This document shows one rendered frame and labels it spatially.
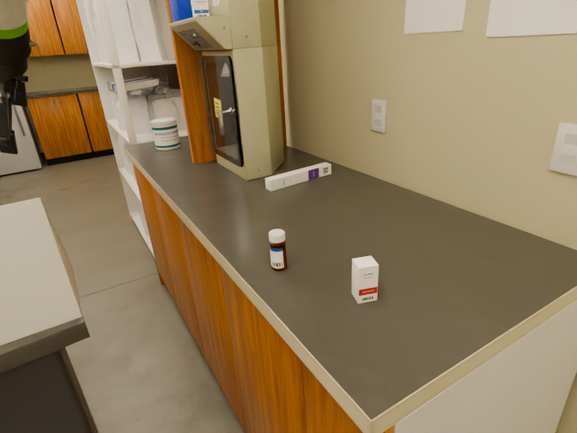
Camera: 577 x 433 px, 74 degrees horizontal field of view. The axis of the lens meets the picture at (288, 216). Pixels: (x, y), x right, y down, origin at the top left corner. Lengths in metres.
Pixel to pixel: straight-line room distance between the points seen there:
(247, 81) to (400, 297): 0.94
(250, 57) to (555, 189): 1.00
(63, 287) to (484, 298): 0.82
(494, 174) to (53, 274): 1.09
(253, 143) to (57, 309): 0.90
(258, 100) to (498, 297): 1.01
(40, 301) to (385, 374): 0.64
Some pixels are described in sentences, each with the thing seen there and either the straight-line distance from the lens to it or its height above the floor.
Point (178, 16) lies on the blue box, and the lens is 1.58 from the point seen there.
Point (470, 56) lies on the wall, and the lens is 1.22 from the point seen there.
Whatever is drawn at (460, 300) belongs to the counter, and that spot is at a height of 0.94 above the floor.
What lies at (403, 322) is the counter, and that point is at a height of 0.94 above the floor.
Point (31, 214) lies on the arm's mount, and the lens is 0.80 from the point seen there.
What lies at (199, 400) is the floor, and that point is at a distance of 1.92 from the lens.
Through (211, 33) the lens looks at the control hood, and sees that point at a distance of 1.39.
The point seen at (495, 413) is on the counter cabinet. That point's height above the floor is 0.72.
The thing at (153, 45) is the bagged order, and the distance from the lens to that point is 2.65.
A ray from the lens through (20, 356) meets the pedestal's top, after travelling 0.90.
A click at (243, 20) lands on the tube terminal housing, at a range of 1.44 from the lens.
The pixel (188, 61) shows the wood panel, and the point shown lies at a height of 1.37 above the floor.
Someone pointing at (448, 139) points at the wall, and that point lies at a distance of 1.27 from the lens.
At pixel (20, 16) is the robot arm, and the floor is 1.48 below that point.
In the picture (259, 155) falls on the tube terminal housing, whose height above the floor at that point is 1.03.
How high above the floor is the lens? 1.42
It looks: 25 degrees down
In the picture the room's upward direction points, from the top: 4 degrees counter-clockwise
